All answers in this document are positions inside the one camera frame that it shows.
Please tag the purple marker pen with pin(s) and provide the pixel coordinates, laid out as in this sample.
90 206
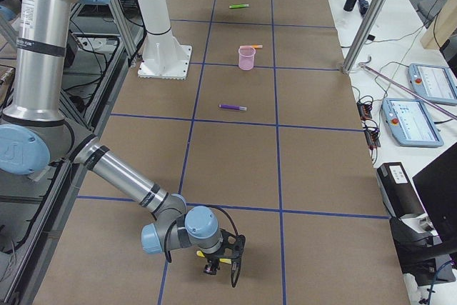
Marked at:
232 107

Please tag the far blue teach pendant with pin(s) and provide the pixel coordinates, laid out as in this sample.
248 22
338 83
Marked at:
434 83

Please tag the metal reacher grabber stick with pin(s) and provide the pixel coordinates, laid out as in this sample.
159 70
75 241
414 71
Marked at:
407 89

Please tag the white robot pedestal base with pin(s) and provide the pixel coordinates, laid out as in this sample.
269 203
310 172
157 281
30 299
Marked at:
163 57

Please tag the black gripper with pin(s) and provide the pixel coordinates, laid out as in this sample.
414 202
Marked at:
215 258

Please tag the dark cardboard box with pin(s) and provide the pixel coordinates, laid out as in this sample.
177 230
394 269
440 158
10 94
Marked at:
397 191

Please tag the green marker pen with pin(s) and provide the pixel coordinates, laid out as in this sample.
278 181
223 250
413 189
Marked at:
239 6

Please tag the aluminium frame post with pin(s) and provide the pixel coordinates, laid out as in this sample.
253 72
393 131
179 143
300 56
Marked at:
362 35

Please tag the near blue teach pendant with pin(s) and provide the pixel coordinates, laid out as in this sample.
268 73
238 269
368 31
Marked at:
410 123

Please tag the blue teach pendant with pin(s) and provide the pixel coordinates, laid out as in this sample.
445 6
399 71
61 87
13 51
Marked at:
410 123
434 83

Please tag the black monitor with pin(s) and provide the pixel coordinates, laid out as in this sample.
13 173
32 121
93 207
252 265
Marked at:
436 187

